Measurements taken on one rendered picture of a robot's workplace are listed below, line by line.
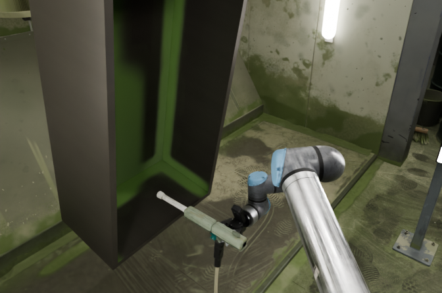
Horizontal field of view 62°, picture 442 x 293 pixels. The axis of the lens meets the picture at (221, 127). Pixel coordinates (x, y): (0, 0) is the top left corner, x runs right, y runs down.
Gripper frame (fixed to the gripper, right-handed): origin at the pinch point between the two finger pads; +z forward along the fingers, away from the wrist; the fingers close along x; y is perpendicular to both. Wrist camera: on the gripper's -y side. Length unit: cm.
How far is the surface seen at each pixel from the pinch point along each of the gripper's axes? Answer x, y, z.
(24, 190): 116, 21, 24
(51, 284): 76, 55, 34
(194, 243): 36, 45, -30
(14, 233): 106, 38, 36
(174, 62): 46, -60, -19
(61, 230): 100, 46, 13
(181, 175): 43.3, 0.4, -24.8
